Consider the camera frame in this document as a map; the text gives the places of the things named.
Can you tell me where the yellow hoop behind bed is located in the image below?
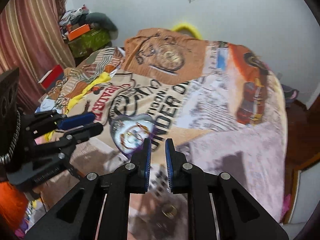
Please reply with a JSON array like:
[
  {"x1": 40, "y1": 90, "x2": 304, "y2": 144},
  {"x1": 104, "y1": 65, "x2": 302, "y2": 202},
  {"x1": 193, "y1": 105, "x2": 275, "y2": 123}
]
[{"x1": 171, "y1": 22, "x2": 202, "y2": 40}]

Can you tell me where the purple heart-shaped jewelry tin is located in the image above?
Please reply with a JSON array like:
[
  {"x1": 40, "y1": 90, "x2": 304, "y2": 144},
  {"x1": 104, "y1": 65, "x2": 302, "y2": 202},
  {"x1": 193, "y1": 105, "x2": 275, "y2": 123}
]
[{"x1": 110, "y1": 114, "x2": 156, "y2": 159}]

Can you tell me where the gold keychain clasp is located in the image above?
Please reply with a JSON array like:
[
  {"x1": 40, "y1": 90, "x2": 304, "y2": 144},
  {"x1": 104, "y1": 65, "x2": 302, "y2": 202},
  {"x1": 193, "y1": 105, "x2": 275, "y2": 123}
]
[{"x1": 161, "y1": 204, "x2": 178, "y2": 219}]

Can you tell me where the striped pink curtain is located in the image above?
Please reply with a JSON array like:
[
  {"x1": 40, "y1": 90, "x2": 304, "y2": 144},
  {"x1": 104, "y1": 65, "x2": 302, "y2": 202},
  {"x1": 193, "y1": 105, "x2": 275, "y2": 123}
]
[{"x1": 1, "y1": 0, "x2": 75, "y2": 113}]

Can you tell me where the orange beaded bracelet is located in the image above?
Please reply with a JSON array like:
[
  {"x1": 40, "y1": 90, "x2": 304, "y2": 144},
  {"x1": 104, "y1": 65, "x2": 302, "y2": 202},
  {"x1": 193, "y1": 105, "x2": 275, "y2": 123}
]
[{"x1": 120, "y1": 122, "x2": 152, "y2": 149}]

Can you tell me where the grey clothes pile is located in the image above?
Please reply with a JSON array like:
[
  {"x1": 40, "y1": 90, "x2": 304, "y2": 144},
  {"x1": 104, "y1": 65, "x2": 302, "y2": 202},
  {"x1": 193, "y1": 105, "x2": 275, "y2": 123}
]
[{"x1": 59, "y1": 5, "x2": 118, "y2": 40}]

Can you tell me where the wooden door frame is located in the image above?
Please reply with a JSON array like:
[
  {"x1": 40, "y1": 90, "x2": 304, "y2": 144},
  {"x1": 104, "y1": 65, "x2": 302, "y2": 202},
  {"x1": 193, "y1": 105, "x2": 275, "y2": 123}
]
[{"x1": 283, "y1": 88, "x2": 319, "y2": 224}]

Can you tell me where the printed patchwork bedspread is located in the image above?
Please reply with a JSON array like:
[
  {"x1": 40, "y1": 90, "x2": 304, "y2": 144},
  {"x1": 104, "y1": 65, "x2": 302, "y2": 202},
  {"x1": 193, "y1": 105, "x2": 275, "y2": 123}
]
[{"x1": 25, "y1": 28, "x2": 288, "y2": 239}]

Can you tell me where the red and white box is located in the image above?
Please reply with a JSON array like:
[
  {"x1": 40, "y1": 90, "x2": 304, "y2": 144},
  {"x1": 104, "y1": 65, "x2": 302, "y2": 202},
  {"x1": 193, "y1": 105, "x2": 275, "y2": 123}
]
[{"x1": 39, "y1": 64, "x2": 64, "y2": 91}]

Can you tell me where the orange box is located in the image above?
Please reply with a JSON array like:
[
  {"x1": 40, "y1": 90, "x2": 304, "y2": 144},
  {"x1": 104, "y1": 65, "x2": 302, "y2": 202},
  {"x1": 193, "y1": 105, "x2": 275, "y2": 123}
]
[{"x1": 67, "y1": 24, "x2": 91, "y2": 41}]

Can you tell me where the green patterned box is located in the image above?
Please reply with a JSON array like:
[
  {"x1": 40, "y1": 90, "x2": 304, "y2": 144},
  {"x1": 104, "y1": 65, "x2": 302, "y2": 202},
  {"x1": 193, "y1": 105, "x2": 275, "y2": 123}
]
[{"x1": 68, "y1": 29, "x2": 111, "y2": 58}]

